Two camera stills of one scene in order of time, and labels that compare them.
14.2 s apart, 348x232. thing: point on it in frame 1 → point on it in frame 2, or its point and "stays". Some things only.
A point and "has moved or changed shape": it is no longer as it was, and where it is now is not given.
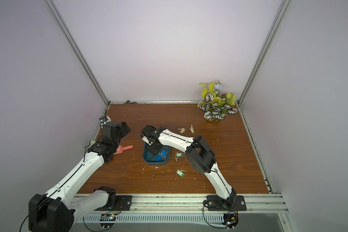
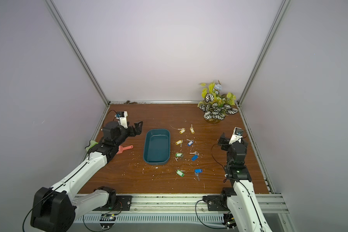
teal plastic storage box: [150, 158] stays
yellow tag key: [182, 130] stays
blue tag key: [164, 156] has moved or changed shape
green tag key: [180, 173] stays
